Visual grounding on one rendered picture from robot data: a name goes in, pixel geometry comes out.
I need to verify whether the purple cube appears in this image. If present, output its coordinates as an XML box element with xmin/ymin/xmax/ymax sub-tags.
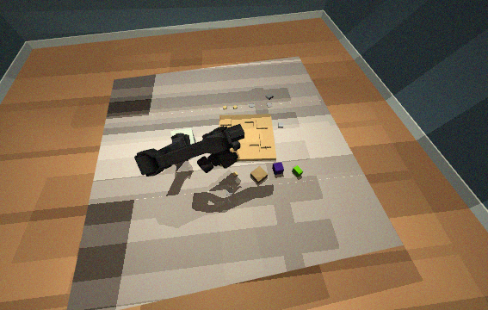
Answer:
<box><xmin>272</xmin><ymin>162</ymin><xmax>284</xmax><ymax>175</ymax></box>

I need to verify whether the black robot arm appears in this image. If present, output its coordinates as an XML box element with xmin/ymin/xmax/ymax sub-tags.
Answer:
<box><xmin>134</xmin><ymin>124</ymin><xmax>245</xmax><ymax>177</ymax></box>

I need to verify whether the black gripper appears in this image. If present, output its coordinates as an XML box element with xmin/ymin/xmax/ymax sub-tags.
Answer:
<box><xmin>197</xmin><ymin>141</ymin><xmax>241</xmax><ymax>173</ymax></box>

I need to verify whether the green block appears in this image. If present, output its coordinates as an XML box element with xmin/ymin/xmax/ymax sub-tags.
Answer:
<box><xmin>292</xmin><ymin>165</ymin><xmax>303</xmax><ymax>177</ymax></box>

